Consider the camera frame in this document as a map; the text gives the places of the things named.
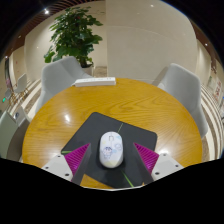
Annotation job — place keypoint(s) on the grey-green curved sofa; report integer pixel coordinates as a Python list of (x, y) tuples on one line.
[(6, 133)]

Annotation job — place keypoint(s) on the grey upholstered armchair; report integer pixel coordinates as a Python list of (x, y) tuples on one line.
[(58, 76), (183, 86)]

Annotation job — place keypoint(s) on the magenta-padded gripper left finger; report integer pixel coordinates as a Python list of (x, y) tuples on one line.
[(60, 165)]

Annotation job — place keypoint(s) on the green leafy potted plant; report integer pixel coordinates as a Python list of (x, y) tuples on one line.
[(73, 33)]

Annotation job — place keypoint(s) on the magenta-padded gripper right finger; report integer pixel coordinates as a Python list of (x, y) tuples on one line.
[(165, 165)]

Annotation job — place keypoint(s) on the black mouse pad green lines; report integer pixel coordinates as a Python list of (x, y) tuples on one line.
[(93, 128)]

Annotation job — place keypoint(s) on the white printed computer mouse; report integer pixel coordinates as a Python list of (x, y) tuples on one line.
[(111, 150)]

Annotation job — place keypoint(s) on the pale chair wooden legs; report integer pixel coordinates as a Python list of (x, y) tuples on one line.
[(21, 82), (7, 92)]

